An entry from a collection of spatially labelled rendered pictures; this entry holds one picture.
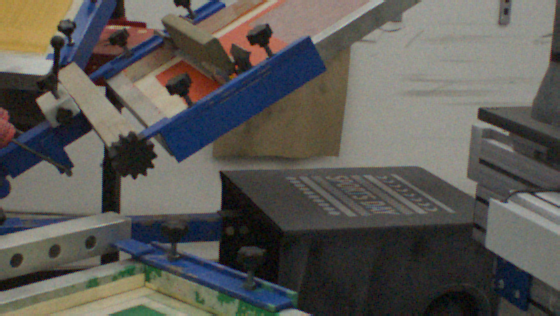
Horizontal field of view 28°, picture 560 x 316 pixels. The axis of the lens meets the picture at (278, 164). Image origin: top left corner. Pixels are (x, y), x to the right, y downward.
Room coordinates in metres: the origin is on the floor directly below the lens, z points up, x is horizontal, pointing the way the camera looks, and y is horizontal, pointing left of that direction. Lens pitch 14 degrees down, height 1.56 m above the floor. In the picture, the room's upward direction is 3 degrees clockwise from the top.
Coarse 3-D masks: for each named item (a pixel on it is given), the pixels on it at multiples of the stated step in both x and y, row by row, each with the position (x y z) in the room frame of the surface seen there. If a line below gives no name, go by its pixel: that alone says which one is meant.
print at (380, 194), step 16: (320, 176) 2.40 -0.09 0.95; (336, 176) 2.41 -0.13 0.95; (352, 176) 2.42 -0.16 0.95; (368, 176) 2.42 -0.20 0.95; (384, 176) 2.43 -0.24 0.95; (400, 176) 2.44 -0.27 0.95; (304, 192) 2.26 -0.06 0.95; (320, 192) 2.27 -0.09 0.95; (336, 192) 2.27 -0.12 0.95; (352, 192) 2.28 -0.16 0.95; (368, 192) 2.29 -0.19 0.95; (384, 192) 2.30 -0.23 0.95; (400, 192) 2.30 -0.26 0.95; (416, 192) 2.31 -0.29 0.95; (336, 208) 2.15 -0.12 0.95; (352, 208) 2.16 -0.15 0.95; (368, 208) 2.17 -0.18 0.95; (384, 208) 2.17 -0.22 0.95; (400, 208) 2.18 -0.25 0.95; (416, 208) 2.19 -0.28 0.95; (432, 208) 2.19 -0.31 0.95; (448, 208) 2.20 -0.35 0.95
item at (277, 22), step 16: (288, 0) 2.39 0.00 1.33; (304, 0) 2.33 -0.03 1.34; (320, 0) 2.27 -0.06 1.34; (256, 16) 2.39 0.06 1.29; (272, 16) 2.33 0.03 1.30; (288, 16) 2.28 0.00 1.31; (240, 32) 2.33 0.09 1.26; (224, 48) 2.28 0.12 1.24; (176, 64) 2.34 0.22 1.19; (160, 80) 2.29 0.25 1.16
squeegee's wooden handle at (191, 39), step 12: (168, 24) 2.24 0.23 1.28; (180, 24) 2.18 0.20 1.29; (180, 36) 2.17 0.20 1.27; (192, 36) 2.06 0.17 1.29; (204, 36) 2.02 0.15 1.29; (180, 48) 2.27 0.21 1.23; (192, 48) 2.11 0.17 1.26; (204, 48) 1.98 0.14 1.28; (216, 48) 1.98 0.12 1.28; (204, 60) 2.06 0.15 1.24; (216, 60) 1.98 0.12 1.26; (228, 60) 1.99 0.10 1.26; (228, 72) 1.99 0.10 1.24
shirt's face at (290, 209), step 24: (336, 168) 2.48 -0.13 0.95; (360, 168) 2.49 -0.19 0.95; (384, 168) 2.51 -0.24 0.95; (408, 168) 2.52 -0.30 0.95; (240, 192) 2.24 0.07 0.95; (264, 192) 2.24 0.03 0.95; (288, 192) 2.25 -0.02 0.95; (432, 192) 2.32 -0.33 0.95; (456, 192) 2.33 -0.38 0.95; (264, 216) 2.08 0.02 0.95; (288, 216) 2.08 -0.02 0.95; (312, 216) 2.09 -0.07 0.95; (360, 216) 2.11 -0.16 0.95; (384, 216) 2.12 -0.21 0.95; (408, 216) 2.13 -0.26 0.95; (432, 216) 2.14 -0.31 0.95; (456, 216) 2.15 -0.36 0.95
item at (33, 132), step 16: (80, 112) 2.05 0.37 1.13; (32, 128) 2.08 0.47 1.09; (48, 128) 2.03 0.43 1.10; (64, 128) 2.04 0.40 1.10; (80, 128) 2.05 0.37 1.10; (32, 144) 2.02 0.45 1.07; (64, 144) 2.04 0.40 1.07; (0, 160) 2.01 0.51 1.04; (16, 160) 2.02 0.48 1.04; (32, 160) 2.02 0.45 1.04; (16, 176) 2.02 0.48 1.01
